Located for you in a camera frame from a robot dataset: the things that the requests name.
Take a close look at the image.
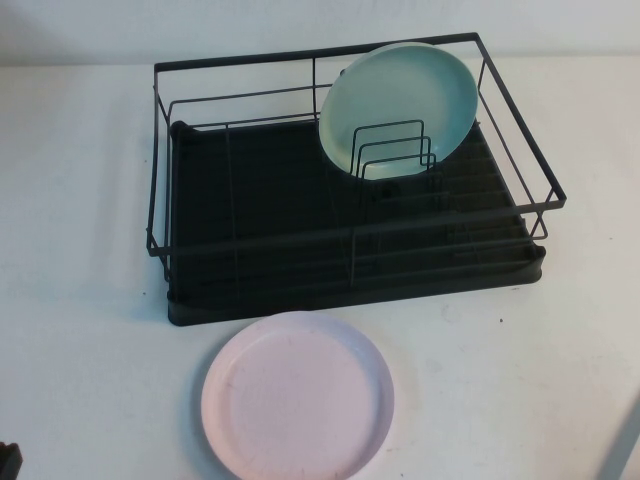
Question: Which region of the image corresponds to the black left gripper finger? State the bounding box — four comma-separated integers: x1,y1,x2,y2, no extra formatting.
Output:
0,441,25,480

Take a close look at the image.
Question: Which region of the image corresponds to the green round plate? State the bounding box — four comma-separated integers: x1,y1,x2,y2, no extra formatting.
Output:
318,41,480,182

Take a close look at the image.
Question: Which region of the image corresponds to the black plastic drip tray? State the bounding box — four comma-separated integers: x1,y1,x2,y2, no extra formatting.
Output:
167,119,547,327

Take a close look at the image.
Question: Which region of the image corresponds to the pink round plate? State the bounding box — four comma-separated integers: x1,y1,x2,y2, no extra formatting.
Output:
200,310,396,480

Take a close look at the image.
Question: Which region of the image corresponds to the black wire dish rack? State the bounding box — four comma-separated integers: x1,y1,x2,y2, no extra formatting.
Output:
144,32,569,296

